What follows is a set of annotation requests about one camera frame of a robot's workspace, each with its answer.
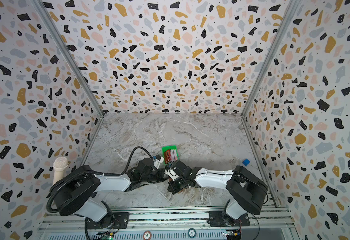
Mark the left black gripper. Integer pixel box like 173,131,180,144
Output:
142,168,173,184

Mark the stack of credit cards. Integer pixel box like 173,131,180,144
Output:
164,149,178,164

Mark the green plastic card tray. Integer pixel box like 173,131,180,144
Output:
162,145,179,165

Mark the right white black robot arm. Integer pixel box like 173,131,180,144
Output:
165,160,268,227

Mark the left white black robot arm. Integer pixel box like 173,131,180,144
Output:
46,158,169,222

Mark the small blue cube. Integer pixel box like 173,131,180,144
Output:
243,159,250,166

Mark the beige foam microphone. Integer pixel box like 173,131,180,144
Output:
53,157,68,184

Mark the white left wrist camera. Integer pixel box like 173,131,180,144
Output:
153,155,164,169

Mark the left black corrugated cable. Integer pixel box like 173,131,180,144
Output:
45,146,153,214

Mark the aluminium mounting rail frame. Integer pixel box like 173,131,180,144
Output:
35,206,299,240

